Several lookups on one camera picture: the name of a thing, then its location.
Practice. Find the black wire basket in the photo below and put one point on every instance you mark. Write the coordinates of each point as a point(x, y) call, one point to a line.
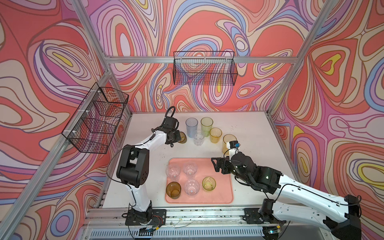
point(207, 68)
point(99, 115)

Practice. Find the short yellow cup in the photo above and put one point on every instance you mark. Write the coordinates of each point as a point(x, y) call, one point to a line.
point(215, 135)

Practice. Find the tall light green cup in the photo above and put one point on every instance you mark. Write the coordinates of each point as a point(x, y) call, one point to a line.
point(206, 125)

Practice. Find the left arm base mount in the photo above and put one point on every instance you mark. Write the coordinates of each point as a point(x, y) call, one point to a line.
point(154, 218)

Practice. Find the black wire basket left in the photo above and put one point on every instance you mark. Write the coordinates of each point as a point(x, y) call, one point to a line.
point(99, 115)

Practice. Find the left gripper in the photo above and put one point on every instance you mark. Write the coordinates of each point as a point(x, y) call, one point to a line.
point(177, 132)

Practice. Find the black wire basket back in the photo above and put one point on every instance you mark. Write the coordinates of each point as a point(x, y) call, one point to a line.
point(207, 68)

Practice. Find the clear faceted cup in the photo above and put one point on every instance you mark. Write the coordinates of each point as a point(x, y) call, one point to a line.
point(192, 187)
point(190, 169)

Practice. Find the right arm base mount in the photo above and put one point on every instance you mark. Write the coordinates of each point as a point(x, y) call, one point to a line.
point(259, 216)

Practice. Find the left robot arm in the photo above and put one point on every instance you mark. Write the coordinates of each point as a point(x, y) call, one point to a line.
point(133, 167)

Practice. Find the brown dimpled cup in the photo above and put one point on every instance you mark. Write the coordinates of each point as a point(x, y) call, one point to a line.
point(173, 190)
point(183, 139)

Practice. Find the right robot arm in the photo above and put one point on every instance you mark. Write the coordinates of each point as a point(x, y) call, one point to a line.
point(288, 200)

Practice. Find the brown dimpled cup front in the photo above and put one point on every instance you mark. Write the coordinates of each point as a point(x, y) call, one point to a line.
point(173, 190)

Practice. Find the tall pale blue cup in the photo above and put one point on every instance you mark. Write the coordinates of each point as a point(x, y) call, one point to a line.
point(192, 126)

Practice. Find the short bright green cup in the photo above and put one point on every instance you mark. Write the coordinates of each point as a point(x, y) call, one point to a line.
point(209, 184)

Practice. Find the aluminium front rail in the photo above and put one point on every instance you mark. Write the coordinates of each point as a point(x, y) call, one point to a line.
point(176, 217)

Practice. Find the tall amber yellow cup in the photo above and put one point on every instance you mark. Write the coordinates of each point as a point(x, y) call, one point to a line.
point(226, 139)

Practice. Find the pink plastic tray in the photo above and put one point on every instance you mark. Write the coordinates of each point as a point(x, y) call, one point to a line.
point(221, 195)

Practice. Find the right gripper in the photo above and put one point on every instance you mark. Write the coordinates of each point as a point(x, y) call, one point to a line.
point(225, 161)

